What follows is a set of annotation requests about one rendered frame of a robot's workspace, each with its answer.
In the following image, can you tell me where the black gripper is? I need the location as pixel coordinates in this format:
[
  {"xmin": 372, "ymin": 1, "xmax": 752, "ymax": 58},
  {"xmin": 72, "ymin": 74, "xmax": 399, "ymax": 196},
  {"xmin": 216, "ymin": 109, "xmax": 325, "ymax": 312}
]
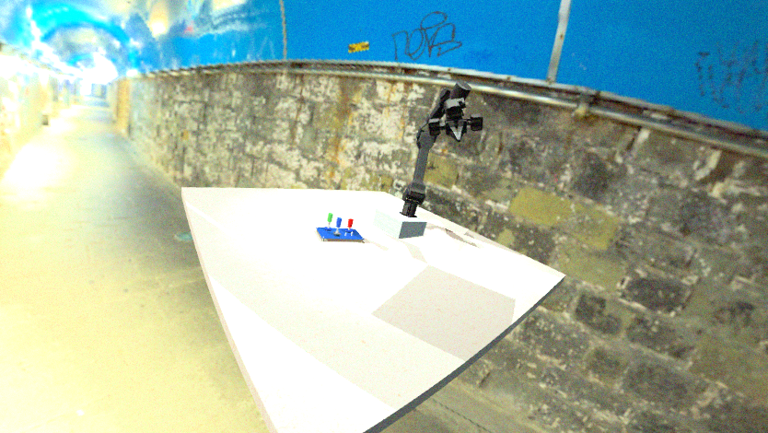
[{"xmin": 428, "ymin": 113, "xmax": 483, "ymax": 142}]

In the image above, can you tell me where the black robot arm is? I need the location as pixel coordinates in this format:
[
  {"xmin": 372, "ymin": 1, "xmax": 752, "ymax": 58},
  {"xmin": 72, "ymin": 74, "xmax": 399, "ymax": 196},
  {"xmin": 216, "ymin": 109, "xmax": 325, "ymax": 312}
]
[{"xmin": 399, "ymin": 80, "xmax": 471, "ymax": 217}]

